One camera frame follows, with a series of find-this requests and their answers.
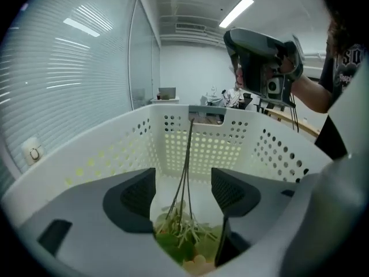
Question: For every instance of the ceiling light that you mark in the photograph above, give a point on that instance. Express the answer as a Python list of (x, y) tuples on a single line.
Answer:
[(236, 12)]

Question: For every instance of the white cabinet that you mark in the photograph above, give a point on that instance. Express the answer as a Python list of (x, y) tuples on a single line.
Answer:
[(165, 101)]

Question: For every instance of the ceiling air vent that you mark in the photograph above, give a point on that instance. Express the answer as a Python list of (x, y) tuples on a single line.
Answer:
[(190, 26)]

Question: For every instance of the person's right hand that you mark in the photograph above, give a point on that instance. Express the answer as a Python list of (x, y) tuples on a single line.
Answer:
[(286, 65)]

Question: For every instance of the light wooden desk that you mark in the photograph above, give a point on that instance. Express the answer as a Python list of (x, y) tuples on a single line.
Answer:
[(299, 124)]

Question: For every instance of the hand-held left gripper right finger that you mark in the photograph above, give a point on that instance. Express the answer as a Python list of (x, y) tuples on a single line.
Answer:
[(259, 221)]

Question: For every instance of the person's black printed t-shirt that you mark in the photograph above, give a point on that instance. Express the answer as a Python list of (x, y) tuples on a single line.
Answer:
[(346, 65)]

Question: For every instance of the person's right forearm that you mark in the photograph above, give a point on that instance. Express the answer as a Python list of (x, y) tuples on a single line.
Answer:
[(314, 92)]

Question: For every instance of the right gripper camera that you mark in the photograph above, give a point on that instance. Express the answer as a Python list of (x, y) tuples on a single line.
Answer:
[(274, 85)]

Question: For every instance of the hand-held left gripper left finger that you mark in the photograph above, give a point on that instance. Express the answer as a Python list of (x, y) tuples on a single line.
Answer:
[(95, 212)]

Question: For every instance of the bunch of artificial flowers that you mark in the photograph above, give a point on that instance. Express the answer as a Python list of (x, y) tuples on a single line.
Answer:
[(187, 229)]

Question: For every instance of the black office chair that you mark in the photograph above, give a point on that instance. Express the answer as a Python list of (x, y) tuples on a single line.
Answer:
[(249, 100)]

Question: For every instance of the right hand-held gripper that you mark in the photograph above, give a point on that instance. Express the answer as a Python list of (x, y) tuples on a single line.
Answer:
[(276, 68)]

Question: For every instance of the white plastic laundry basket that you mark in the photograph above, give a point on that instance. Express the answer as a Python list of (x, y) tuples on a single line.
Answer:
[(115, 121)]

